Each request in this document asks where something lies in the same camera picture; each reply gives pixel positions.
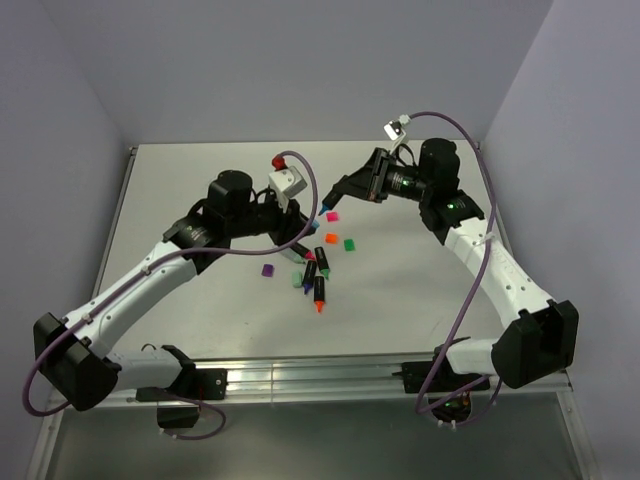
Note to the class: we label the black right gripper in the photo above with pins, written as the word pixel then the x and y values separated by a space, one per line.
pixel 368 182

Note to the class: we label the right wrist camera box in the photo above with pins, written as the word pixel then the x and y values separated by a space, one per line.
pixel 395 130

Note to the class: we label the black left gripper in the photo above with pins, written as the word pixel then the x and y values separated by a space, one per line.
pixel 289 226

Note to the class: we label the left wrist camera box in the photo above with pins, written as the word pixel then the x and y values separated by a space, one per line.
pixel 286 182

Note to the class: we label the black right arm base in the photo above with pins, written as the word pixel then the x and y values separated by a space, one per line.
pixel 414 373

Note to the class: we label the aluminium front rail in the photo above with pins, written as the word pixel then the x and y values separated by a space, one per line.
pixel 252 380

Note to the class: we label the pale green pen cap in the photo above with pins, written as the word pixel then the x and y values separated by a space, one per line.
pixel 297 279

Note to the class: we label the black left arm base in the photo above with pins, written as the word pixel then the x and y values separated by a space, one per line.
pixel 196 388

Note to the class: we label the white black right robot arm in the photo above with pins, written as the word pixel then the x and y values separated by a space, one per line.
pixel 539 333

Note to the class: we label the black blue tip highlighter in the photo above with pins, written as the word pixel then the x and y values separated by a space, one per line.
pixel 329 202

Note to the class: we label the black pink tip highlighter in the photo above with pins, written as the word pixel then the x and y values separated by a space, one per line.
pixel 303 251

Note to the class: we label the pale green capped highlighter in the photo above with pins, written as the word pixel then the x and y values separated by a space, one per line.
pixel 292 256

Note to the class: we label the black purple tip highlighter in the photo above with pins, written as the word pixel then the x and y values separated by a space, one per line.
pixel 309 276

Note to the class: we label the black green tip highlighter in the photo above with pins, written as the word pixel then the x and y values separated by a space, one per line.
pixel 322 262

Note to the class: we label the black orange tip highlighter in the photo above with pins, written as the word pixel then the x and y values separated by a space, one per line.
pixel 319 293

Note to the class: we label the purple pen cap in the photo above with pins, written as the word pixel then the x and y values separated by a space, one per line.
pixel 268 270

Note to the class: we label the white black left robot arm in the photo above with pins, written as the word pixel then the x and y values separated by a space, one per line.
pixel 76 353

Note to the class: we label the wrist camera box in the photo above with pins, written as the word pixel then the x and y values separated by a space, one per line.
pixel 286 182
pixel 395 130

